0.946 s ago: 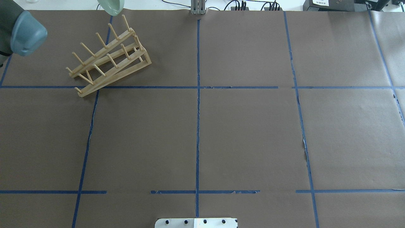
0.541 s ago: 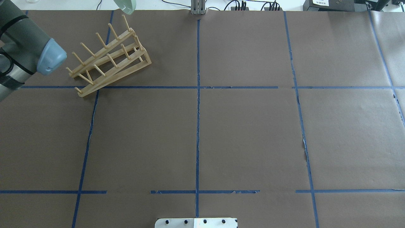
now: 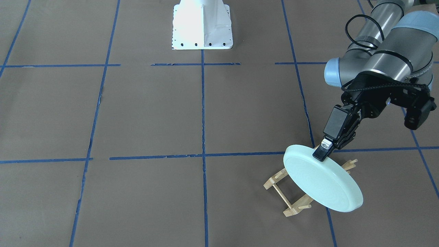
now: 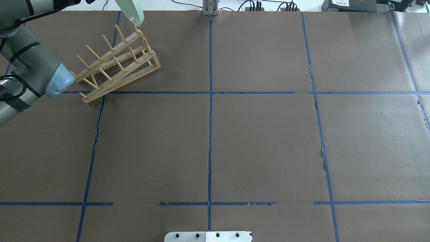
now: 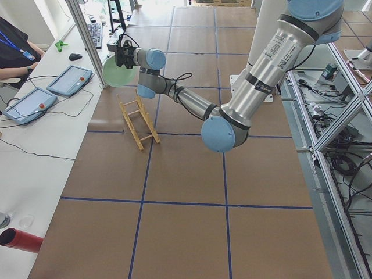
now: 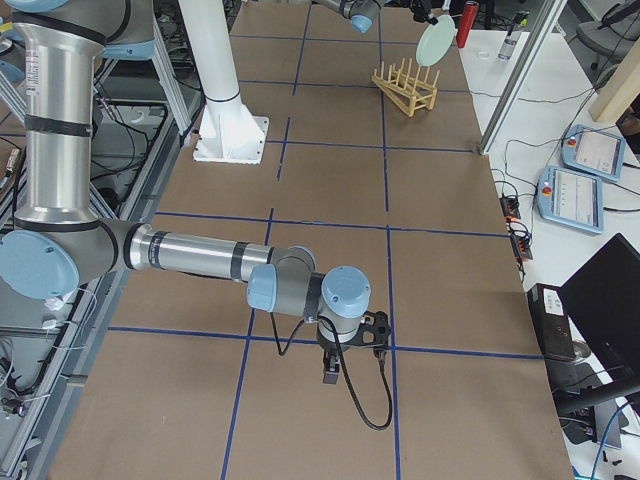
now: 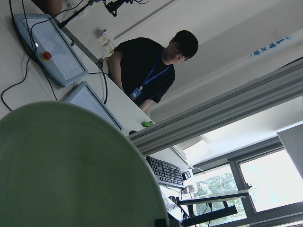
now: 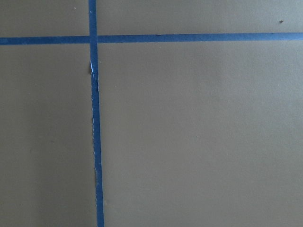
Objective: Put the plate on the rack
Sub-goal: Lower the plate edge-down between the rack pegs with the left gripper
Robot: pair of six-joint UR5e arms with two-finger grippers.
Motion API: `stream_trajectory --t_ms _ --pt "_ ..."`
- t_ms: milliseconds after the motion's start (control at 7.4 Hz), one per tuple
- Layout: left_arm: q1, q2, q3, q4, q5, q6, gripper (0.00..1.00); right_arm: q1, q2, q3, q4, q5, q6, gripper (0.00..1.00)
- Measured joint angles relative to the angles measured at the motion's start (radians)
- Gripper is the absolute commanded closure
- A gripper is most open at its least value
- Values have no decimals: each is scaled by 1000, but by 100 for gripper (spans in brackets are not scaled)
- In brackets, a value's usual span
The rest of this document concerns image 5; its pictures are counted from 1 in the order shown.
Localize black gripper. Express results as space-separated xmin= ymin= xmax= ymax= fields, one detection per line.
xmin=115 ymin=46 xmax=136 ymax=69

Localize light green plate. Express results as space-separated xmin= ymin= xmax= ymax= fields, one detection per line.
xmin=102 ymin=55 xmax=136 ymax=87

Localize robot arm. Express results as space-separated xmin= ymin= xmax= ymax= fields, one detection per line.
xmin=115 ymin=1 xmax=344 ymax=152

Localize wooden plate rack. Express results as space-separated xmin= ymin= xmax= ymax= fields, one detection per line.
xmin=116 ymin=89 xmax=160 ymax=151

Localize black keyboard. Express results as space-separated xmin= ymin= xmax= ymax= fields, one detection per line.
xmin=87 ymin=22 xmax=103 ymax=49

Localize black computer mouse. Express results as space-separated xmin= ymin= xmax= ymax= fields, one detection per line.
xmin=69 ymin=53 xmax=82 ymax=61

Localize far teach pendant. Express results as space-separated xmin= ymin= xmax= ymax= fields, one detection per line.
xmin=47 ymin=65 xmax=92 ymax=96

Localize teach pendant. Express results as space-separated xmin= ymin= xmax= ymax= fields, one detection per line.
xmin=3 ymin=87 xmax=57 ymax=124
xmin=47 ymin=65 xmax=92 ymax=96

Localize green clamp tool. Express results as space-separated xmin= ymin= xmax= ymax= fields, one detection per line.
xmin=55 ymin=40 xmax=68 ymax=53

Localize person in black shirt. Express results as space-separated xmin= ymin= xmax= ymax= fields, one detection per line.
xmin=1 ymin=17 xmax=45 ymax=89

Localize near teach pendant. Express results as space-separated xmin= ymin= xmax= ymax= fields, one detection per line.
xmin=3 ymin=87 xmax=57 ymax=124

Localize clear plastic lid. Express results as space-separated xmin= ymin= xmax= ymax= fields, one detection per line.
xmin=19 ymin=215 xmax=34 ymax=230

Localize red bottle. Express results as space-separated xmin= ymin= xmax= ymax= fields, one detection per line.
xmin=1 ymin=228 xmax=44 ymax=253

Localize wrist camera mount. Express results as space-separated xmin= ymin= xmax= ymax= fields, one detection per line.
xmin=115 ymin=33 xmax=139 ymax=55

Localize aluminium frame post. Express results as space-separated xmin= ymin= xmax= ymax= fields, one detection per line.
xmin=66 ymin=0 xmax=107 ymax=88

